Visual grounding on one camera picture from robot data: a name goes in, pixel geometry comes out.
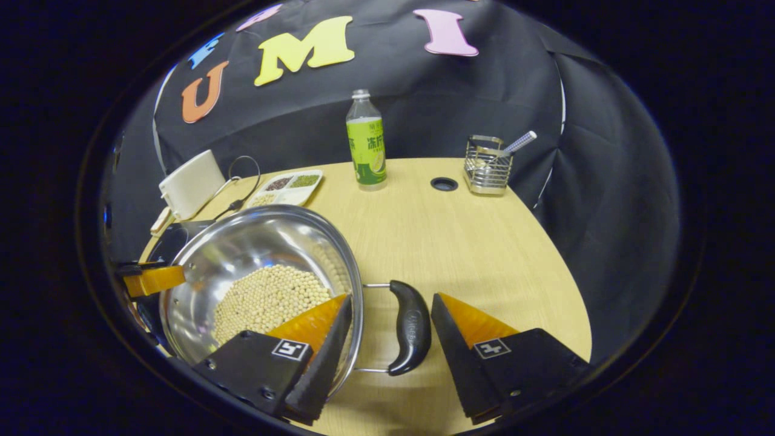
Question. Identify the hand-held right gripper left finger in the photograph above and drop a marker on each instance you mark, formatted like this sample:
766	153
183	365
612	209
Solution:
327	363

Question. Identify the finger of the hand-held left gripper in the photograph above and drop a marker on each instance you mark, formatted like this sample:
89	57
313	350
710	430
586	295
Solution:
154	280

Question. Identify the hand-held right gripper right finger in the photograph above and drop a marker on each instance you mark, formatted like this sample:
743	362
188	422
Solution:
454	357

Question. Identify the black induction cooktop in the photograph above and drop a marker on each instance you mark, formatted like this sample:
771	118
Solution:
175	239

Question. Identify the stainless steel pot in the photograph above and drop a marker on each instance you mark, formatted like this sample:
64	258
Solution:
242	242

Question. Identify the pile of soybeans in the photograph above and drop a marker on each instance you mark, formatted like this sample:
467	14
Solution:
266	297

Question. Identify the white toaster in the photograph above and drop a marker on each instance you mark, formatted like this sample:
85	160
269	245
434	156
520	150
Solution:
192	184

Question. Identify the white divided grain tray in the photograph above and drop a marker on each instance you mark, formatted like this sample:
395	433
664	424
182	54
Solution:
284	188

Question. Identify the green label bottle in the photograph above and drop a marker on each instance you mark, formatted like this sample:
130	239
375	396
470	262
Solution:
366	145

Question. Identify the metal spoon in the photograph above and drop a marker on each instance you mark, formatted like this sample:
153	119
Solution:
521	142

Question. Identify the black backdrop cloth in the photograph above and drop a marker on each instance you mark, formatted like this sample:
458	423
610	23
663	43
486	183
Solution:
454	109

